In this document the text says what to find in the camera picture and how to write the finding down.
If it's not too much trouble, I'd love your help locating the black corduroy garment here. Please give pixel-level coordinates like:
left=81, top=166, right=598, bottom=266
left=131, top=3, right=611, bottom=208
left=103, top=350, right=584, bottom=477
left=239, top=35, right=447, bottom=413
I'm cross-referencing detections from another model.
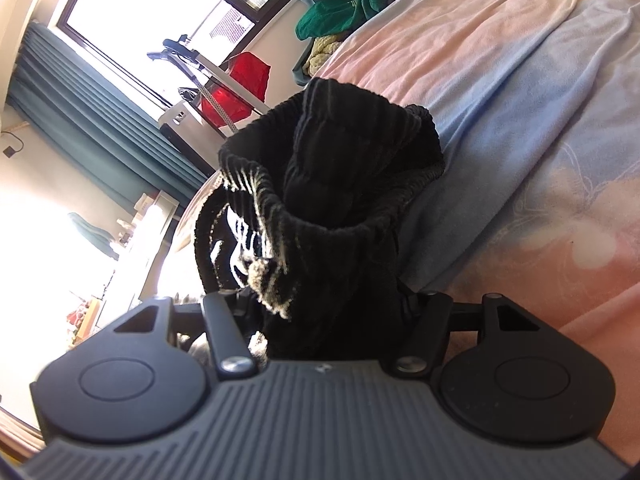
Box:
left=194, top=79, right=445, bottom=361

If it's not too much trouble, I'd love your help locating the clothes drying rack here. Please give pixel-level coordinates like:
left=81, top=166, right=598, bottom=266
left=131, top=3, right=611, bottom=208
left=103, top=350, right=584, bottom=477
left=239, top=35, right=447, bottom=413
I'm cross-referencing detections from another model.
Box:
left=146, top=34, right=270, bottom=133

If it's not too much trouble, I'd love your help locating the pastel bed duvet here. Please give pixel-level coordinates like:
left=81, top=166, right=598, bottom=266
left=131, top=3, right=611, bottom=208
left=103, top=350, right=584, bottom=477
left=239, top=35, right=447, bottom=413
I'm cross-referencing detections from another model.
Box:
left=156, top=0, right=640, bottom=466

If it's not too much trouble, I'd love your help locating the yellow knitted cloth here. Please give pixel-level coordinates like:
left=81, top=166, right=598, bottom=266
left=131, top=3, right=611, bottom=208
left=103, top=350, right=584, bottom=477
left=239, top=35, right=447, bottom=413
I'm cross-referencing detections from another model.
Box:
left=303, top=32, right=350, bottom=77

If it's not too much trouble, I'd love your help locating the teal curtain near window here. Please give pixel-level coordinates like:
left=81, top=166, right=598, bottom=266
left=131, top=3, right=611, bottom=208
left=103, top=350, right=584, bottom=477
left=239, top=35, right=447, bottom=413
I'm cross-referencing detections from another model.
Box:
left=8, top=22, right=206, bottom=211

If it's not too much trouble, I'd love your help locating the green garment pile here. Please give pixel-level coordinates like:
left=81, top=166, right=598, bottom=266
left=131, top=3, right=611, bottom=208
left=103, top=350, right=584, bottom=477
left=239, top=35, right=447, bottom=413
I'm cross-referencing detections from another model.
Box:
left=295, top=0, right=390, bottom=40

